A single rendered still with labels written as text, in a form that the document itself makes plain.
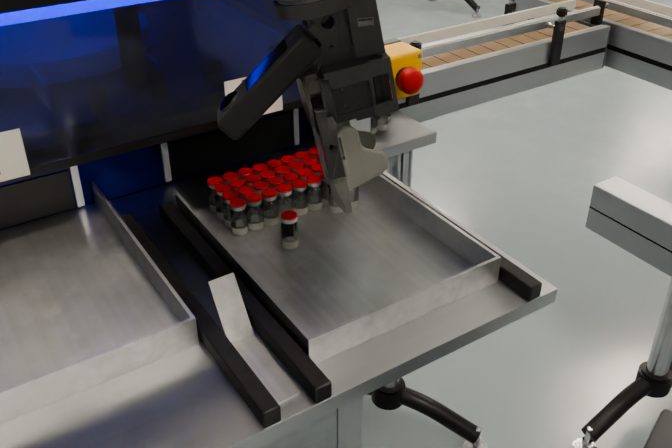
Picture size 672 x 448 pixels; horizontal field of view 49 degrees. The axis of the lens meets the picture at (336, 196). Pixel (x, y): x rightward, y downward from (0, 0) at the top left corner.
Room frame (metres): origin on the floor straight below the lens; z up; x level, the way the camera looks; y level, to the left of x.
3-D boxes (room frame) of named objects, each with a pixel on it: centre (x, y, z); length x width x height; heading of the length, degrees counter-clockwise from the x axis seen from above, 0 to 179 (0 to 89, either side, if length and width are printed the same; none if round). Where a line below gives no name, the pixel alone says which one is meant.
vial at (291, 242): (0.77, 0.06, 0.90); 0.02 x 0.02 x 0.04
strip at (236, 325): (0.57, 0.08, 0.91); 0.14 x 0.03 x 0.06; 33
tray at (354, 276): (0.77, 0.01, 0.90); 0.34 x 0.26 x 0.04; 33
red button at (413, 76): (1.05, -0.11, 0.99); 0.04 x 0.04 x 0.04; 33
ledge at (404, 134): (1.13, -0.07, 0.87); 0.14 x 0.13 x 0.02; 33
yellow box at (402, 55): (1.08, -0.08, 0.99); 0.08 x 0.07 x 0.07; 33
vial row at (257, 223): (0.84, 0.06, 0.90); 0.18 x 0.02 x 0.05; 123
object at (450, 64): (1.36, -0.25, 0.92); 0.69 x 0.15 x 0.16; 123
